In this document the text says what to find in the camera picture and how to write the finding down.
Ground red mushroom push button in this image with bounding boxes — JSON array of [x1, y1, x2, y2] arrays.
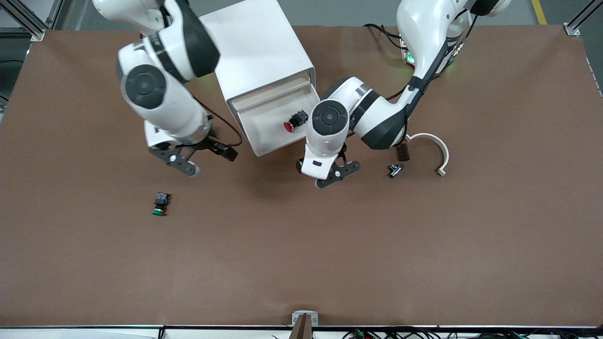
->
[[283, 110, 310, 133]]

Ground white drawer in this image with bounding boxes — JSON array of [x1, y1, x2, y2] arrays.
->
[[228, 85, 322, 158]]

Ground green mushroom push button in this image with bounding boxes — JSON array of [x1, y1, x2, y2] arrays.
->
[[152, 192, 171, 217]]

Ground white drawer cabinet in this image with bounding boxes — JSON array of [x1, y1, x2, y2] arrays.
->
[[198, 0, 316, 113]]

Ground black table edge bar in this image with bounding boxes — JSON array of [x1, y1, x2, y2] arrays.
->
[[0, 324, 603, 330]]

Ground black camera cable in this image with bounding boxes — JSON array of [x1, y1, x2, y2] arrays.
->
[[192, 97, 244, 147]]

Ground white half-ring pipe clamp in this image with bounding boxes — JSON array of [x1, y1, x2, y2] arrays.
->
[[405, 133, 450, 178]]

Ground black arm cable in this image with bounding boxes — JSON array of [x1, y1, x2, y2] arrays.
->
[[386, 14, 472, 142]]

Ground black base cables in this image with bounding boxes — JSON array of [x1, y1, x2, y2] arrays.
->
[[363, 23, 407, 50]]

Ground metal bracket with brown post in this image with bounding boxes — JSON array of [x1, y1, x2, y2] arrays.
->
[[291, 310, 319, 339]]

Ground aluminium frame profile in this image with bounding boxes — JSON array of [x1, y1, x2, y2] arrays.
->
[[564, 0, 603, 36], [0, 0, 64, 42]]

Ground black cable bundle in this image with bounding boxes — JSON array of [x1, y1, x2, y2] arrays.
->
[[271, 327, 603, 339]]

